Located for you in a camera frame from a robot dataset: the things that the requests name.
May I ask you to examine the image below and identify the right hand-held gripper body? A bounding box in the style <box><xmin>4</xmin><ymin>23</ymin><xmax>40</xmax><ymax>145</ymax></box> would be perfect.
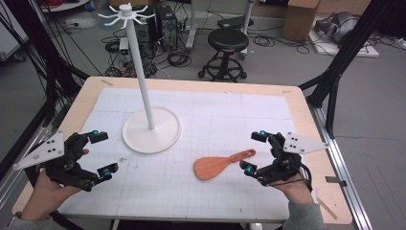
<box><xmin>255</xmin><ymin>131</ymin><xmax>329</xmax><ymax>188</ymax></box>

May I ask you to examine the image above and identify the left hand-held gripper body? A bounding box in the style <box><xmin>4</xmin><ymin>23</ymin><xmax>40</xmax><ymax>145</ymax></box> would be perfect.
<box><xmin>12</xmin><ymin>129</ymin><xmax>100</xmax><ymax>193</ymax></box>

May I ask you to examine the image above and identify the wooden rice spatula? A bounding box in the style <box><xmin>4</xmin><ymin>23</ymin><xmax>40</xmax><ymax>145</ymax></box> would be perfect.
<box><xmin>192</xmin><ymin>148</ymin><xmax>257</xmax><ymax>181</ymax></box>

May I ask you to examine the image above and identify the white hook stand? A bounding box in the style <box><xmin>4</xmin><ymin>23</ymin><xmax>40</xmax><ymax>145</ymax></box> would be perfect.
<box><xmin>97</xmin><ymin>2</ymin><xmax>183</xmax><ymax>155</ymax></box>

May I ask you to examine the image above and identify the person's right hand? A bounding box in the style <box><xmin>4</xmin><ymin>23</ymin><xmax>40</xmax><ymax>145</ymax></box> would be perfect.
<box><xmin>272</xmin><ymin>176</ymin><xmax>316</xmax><ymax>206</ymax></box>

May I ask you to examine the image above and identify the person's left hand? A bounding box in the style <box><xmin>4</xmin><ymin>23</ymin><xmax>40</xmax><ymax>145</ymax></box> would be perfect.
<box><xmin>19</xmin><ymin>147</ymin><xmax>91</xmax><ymax>222</ymax></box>

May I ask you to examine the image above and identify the black tape strip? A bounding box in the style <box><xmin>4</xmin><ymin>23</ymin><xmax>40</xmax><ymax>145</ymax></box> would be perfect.
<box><xmin>325</xmin><ymin>175</ymin><xmax>348</xmax><ymax>188</ymax></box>

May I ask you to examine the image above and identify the thin wooden stick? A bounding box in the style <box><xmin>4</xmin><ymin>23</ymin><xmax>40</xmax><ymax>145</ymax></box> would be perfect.
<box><xmin>315</xmin><ymin>195</ymin><xmax>338</xmax><ymax>220</ymax></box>

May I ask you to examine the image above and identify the white grid mat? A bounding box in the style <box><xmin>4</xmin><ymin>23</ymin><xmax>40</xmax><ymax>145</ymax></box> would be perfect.
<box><xmin>56</xmin><ymin>86</ymin><xmax>324</xmax><ymax>223</ymax></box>

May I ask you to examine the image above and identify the white device with green light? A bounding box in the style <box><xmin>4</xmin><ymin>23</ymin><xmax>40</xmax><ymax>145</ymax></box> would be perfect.
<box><xmin>119</xmin><ymin>36</ymin><xmax>130</xmax><ymax>63</ymax></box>

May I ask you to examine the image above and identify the black round stool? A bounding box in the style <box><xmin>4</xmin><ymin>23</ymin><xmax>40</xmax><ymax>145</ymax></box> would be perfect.
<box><xmin>197</xmin><ymin>28</ymin><xmax>251</xmax><ymax>83</ymax></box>

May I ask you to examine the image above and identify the black flat device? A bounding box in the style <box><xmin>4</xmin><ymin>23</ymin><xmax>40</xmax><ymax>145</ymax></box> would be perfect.
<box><xmin>217</xmin><ymin>15</ymin><xmax>256</xmax><ymax>29</ymax></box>

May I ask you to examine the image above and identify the white metal stand leg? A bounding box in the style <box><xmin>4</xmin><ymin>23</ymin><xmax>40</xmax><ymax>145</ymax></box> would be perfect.
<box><xmin>240</xmin><ymin>0</ymin><xmax>256</xmax><ymax>36</ymax></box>
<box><xmin>186</xmin><ymin>0</ymin><xmax>197</xmax><ymax>51</ymax></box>

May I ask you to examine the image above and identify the cardboard box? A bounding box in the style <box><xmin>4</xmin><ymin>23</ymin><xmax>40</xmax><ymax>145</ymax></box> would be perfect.
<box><xmin>282</xmin><ymin>0</ymin><xmax>321</xmax><ymax>42</ymax></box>

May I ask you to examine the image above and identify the white flat board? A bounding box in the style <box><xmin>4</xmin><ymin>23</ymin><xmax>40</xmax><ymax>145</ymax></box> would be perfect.
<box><xmin>308</xmin><ymin>30</ymin><xmax>381</xmax><ymax>58</ymax></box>

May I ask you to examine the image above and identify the black computer tower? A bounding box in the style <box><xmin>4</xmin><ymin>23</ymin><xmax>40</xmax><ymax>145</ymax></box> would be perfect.
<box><xmin>155</xmin><ymin>4</ymin><xmax>178</xmax><ymax>52</ymax></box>

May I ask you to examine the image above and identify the grey cabinet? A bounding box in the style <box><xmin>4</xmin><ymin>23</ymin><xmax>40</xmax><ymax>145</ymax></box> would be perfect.
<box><xmin>0</xmin><ymin>6</ymin><xmax>30</xmax><ymax>61</ymax></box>

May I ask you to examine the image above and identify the grey bag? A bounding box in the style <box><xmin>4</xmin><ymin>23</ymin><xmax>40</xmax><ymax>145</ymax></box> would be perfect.
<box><xmin>314</xmin><ymin>11</ymin><xmax>360</xmax><ymax>44</ymax></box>

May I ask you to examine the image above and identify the white round table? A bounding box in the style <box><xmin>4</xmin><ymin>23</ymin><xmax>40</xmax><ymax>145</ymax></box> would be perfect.
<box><xmin>39</xmin><ymin>0</ymin><xmax>92</xmax><ymax>13</ymax></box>

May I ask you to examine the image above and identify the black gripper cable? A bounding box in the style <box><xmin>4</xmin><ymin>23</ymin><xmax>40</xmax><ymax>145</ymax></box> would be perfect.
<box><xmin>267</xmin><ymin>162</ymin><xmax>314</xmax><ymax>193</ymax></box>

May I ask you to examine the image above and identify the aluminium rail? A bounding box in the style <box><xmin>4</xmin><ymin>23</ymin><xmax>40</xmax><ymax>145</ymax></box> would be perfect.
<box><xmin>0</xmin><ymin>124</ymin><xmax>56</xmax><ymax>209</ymax></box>
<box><xmin>307</xmin><ymin>103</ymin><xmax>374</xmax><ymax>230</ymax></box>

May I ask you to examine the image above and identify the black metal frame stand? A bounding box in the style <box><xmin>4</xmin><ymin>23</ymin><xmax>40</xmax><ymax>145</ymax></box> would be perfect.
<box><xmin>0</xmin><ymin>0</ymin><xmax>91</xmax><ymax>180</ymax></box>
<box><xmin>298</xmin><ymin>0</ymin><xmax>396</xmax><ymax>139</ymax></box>

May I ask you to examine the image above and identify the black coiled floor cable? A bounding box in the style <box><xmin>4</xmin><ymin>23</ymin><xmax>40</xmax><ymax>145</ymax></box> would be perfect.
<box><xmin>167</xmin><ymin>51</ymin><xmax>192</xmax><ymax>68</ymax></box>
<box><xmin>104</xmin><ymin>39</ymin><xmax>121</xmax><ymax>54</ymax></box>

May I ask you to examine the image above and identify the black floor cable bundle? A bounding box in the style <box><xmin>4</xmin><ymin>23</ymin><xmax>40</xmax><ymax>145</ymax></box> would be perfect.
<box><xmin>252</xmin><ymin>30</ymin><xmax>311</xmax><ymax>56</ymax></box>

